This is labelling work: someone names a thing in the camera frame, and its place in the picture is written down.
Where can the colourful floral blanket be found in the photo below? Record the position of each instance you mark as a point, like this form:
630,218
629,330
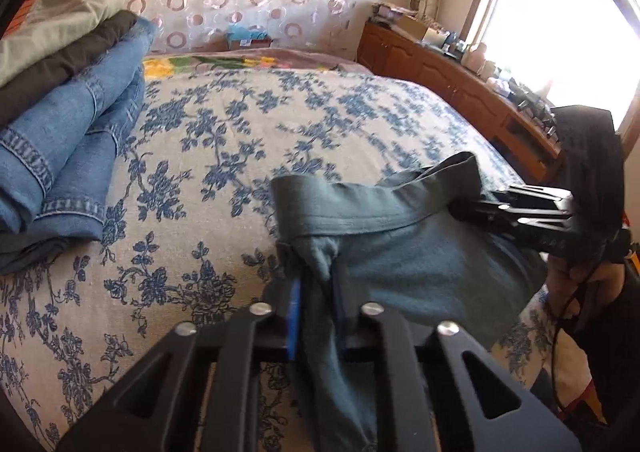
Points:
200,62

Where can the black tools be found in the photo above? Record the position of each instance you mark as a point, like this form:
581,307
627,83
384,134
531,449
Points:
532,106

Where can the khaki folded pants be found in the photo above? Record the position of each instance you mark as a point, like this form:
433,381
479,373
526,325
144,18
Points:
65,11

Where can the person's right hand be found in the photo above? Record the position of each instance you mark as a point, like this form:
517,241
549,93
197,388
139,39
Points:
575,279

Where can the white bottle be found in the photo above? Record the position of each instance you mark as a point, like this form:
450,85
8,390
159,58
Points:
477,55

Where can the teal pants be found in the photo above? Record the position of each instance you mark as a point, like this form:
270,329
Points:
425,262

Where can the flat cardboard box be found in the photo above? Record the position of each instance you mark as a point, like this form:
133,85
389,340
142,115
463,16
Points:
412,27

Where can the stack of papers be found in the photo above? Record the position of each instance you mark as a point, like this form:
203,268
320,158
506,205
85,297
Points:
392,11

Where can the folded blue jeans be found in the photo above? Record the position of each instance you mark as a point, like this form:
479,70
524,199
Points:
65,131

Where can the dark brown folded pants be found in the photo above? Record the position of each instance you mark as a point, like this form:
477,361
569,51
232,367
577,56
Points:
65,61

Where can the bed with blue floral sheet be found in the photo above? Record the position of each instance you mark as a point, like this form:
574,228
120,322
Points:
225,131

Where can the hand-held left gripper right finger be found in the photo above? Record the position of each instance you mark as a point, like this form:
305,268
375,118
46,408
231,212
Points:
345,319

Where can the wooden cabinet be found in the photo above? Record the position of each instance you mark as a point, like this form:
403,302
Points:
425,66

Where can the wooden framed window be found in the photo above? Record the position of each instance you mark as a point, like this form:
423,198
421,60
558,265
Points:
550,6

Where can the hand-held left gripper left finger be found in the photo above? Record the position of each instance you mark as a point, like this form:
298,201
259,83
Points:
295,317

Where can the blue plastic bag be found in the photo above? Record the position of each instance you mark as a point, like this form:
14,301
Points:
245,33

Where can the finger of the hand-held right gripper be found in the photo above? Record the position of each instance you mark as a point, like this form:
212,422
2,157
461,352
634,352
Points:
535,194
500,217

